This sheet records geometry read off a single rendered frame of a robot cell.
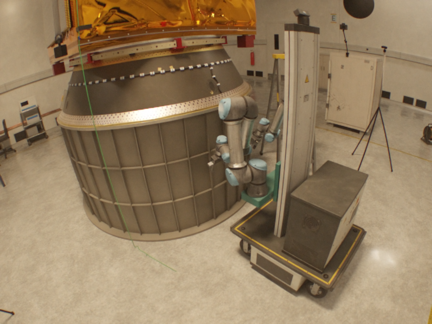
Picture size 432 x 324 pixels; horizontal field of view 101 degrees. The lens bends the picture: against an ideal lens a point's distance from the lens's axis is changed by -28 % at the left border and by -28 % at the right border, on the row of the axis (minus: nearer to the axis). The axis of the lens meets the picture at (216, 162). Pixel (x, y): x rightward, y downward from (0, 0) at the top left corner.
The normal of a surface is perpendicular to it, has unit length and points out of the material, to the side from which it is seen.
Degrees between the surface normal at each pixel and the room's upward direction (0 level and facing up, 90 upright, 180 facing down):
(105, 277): 0
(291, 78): 90
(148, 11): 88
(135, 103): 62
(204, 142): 90
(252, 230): 0
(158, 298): 0
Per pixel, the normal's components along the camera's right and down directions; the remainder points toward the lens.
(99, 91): -0.21, 0.01
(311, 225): -0.73, 0.36
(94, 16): 0.59, 0.35
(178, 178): 0.33, 0.43
